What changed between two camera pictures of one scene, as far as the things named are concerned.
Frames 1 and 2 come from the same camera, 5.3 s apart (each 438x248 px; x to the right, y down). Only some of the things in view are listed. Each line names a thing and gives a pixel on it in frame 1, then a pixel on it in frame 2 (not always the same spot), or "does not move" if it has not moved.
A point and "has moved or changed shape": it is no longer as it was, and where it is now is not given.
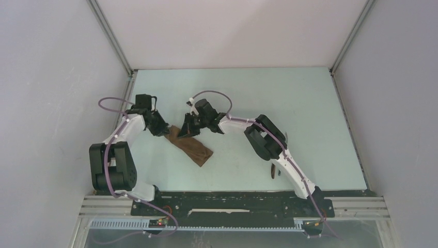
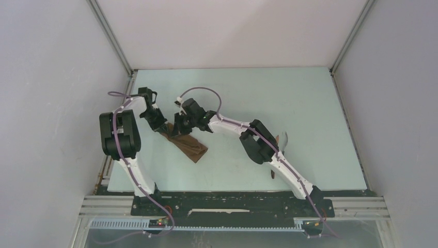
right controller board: x=313 y=225 does not move
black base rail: x=233 y=205 does not move
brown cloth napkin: x=189 y=147 has moved or changed shape
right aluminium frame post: x=353 y=32 does not move
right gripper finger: x=188 y=127 → x=178 y=125
